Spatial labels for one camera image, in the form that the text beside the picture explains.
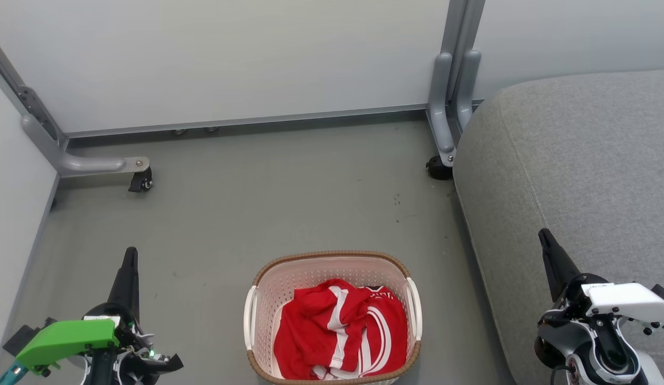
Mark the white plastic laundry basket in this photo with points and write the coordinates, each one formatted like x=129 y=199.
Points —
x=310 y=272

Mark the grey partition base rail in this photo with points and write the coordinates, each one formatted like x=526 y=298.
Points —
x=257 y=120

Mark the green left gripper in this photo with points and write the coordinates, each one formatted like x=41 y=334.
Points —
x=64 y=337

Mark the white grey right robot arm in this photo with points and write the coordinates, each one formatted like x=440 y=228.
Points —
x=572 y=337

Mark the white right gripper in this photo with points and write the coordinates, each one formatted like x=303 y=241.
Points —
x=626 y=299

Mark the red white sports jersey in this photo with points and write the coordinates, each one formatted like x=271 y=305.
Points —
x=310 y=331

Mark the grey double partition post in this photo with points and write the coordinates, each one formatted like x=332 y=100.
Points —
x=441 y=107

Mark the grey fabric sofa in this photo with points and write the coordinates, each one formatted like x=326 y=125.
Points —
x=578 y=160

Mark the black caster wheel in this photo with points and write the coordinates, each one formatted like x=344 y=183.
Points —
x=139 y=182
x=437 y=170

